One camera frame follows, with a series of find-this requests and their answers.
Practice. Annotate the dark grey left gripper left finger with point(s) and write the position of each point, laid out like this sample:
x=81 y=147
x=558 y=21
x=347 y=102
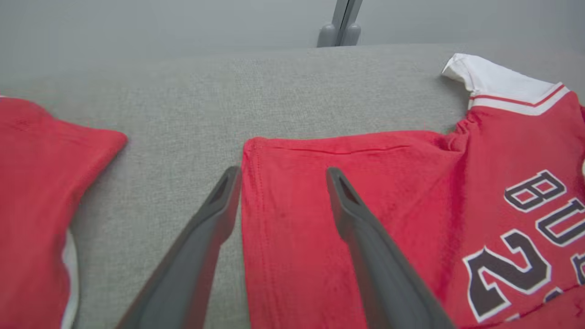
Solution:
x=192 y=265

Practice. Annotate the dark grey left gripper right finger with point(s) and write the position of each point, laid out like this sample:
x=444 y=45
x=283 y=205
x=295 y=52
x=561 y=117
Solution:
x=388 y=274

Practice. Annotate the red basketball jersey white sleeves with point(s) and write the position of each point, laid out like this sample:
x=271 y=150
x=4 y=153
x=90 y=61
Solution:
x=411 y=196

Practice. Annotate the red shorts white hem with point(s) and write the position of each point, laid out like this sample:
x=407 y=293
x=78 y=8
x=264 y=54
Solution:
x=36 y=183

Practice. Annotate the grey cylindrical post bumper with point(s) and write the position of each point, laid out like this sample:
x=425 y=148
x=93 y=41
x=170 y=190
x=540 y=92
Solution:
x=327 y=36
x=351 y=34

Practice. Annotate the grey metal partition post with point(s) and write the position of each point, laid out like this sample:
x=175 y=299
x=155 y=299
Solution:
x=346 y=18

